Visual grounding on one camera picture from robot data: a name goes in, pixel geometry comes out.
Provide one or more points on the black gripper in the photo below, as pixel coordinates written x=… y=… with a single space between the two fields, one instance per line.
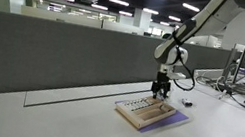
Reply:
x=161 y=84

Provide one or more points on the purple mat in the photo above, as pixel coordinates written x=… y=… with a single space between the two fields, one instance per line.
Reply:
x=171 y=119

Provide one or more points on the silver monitor stand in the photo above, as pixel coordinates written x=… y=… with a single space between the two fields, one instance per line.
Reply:
x=233 y=64

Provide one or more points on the white office partition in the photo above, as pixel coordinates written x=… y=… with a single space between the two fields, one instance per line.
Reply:
x=60 y=16

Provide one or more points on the light wooden tray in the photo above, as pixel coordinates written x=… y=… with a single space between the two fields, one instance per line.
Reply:
x=144 y=116

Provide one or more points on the white box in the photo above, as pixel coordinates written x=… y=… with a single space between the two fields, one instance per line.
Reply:
x=208 y=73

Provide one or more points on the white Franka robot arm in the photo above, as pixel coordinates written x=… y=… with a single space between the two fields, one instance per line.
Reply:
x=213 y=16

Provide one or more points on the blue labelled bottle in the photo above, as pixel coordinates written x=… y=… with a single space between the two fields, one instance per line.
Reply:
x=185 y=102

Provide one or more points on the grey desk partition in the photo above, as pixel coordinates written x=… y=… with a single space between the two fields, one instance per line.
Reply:
x=63 y=61

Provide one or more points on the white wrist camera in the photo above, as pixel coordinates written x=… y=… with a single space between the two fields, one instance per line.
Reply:
x=177 y=76

